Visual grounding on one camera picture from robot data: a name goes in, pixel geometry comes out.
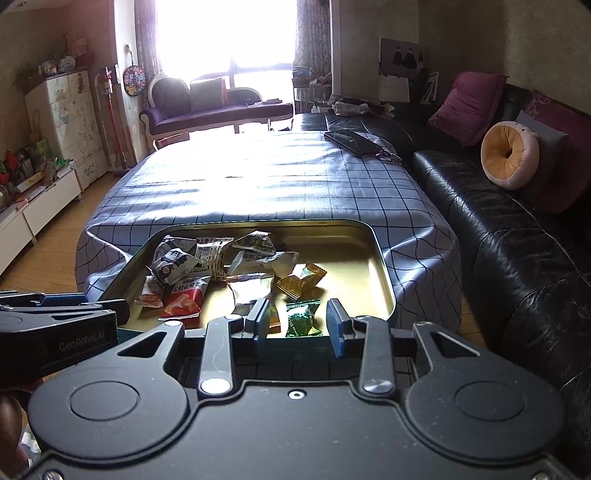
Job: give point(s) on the green candy packet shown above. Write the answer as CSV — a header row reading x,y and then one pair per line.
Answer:
x,y
302,318

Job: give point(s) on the framed picture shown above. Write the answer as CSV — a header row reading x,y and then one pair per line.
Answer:
x,y
428,87

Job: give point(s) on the magenta cushion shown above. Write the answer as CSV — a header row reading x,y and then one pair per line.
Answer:
x,y
466,108

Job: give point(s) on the round colourful wall decoration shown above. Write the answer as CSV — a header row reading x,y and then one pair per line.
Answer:
x,y
132,81

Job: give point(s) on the large window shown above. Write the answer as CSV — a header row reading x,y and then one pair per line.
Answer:
x,y
226,37

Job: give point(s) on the olive yellow snack packet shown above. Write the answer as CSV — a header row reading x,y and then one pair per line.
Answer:
x,y
212,256

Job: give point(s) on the black white snack packet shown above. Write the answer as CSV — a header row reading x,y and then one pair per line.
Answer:
x,y
173,267

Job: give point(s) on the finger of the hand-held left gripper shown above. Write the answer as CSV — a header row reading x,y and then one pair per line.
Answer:
x,y
64,300
92,307

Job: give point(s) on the white red snack packet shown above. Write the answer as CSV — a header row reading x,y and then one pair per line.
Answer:
x,y
184,297

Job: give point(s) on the metal keyring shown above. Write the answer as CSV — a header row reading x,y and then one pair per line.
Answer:
x,y
388,157

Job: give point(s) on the purple chaise longue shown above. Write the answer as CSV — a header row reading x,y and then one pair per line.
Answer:
x,y
207,117

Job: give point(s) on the grey green cushion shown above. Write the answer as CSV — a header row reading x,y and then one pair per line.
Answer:
x,y
207,94

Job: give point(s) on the gold candy packet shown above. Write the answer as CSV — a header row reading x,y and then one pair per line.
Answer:
x,y
300,279

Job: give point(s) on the red stick vacuum cleaner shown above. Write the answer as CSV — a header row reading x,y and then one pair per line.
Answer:
x,y
113,120

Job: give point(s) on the pile of plastic bags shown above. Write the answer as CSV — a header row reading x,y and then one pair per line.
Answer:
x,y
351,107

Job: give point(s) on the patterned curtain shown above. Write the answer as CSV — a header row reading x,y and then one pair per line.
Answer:
x,y
145,37
314,32

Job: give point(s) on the white low cabinet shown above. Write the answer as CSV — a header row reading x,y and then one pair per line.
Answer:
x,y
51,198

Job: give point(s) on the person's left hand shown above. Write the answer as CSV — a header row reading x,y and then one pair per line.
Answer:
x,y
9,429

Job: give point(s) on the gold tin tray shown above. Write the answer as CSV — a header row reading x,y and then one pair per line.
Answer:
x,y
341,258

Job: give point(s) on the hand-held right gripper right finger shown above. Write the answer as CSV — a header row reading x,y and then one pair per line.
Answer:
x,y
336,330

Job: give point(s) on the white orange snack packet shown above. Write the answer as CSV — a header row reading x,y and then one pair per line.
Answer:
x,y
150,293

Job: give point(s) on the yellow donut cushion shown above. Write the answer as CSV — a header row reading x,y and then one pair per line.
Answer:
x,y
494,168

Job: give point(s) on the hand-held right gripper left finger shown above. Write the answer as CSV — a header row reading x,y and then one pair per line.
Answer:
x,y
262,319

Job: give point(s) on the wall poster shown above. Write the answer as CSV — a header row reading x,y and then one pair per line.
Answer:
x,y
401,55

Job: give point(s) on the pile of toys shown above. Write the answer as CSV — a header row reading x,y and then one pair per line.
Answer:
x,y
67,62

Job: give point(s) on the black leather sofa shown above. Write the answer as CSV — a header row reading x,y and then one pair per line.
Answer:
x,y
508,254

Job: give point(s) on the white cartoon print cabinet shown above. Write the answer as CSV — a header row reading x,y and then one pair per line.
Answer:
x,y
64,124

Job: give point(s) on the blue checked tablecloth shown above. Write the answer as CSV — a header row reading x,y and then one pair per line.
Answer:
x,y
254,184

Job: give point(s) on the white paper gift bag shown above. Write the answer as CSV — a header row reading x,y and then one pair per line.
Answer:
x,y
393,90

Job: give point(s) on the dark red patterned cushion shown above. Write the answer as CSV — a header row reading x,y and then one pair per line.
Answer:
x,y
572,134

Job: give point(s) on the clutter of books and toys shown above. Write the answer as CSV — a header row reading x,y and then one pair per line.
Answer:
x,y
27,166

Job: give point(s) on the black long pouch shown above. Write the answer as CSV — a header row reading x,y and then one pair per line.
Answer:
x,y
351,141

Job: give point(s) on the cluttered white rack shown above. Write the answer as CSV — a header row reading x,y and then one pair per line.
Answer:
x,y
309,92

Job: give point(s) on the white green snack packet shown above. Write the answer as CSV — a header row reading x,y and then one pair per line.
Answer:
x,y
263,265
256,241

